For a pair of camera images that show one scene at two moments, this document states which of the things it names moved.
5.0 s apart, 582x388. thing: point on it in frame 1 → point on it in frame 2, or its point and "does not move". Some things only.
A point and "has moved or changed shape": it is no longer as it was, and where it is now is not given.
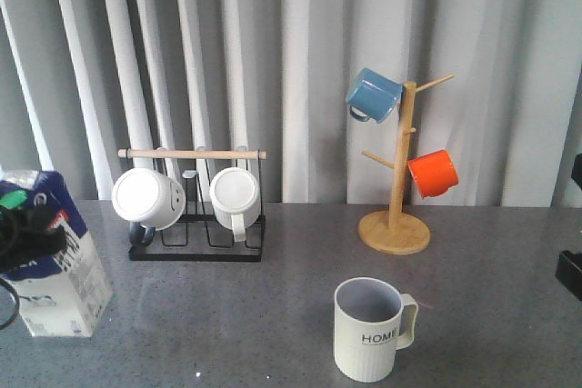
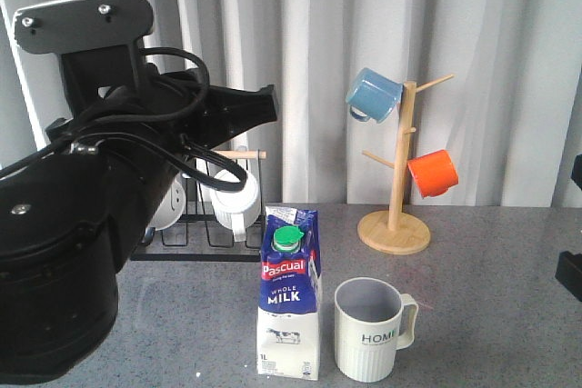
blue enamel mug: [373, 96] does not move
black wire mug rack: [198, 236] does not move
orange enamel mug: [433, 173] does not move
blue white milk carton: [68, 293] has moved or changed shape
